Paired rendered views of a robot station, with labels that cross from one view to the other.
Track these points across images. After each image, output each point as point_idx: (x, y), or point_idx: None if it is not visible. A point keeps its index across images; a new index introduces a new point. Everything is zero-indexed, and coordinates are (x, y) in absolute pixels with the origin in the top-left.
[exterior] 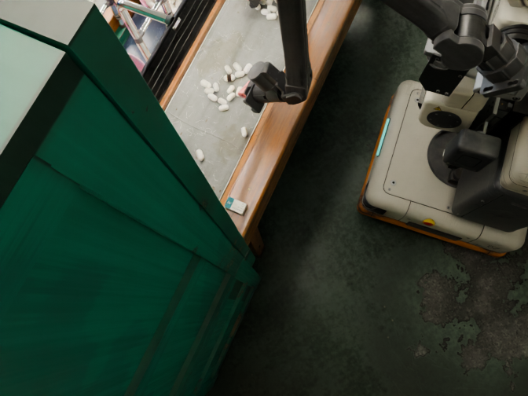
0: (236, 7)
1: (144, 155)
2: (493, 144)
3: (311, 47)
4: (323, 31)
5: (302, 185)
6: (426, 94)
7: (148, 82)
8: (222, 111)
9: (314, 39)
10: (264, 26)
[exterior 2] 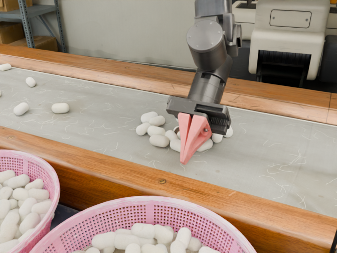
0: (205, 172)
1: None
2: (335, 35)
3: (280, 94)
4: (248, 87)
5: None
6: (314, 41)
7: None
8: None
9: (266, 92)
10: (243, 141)
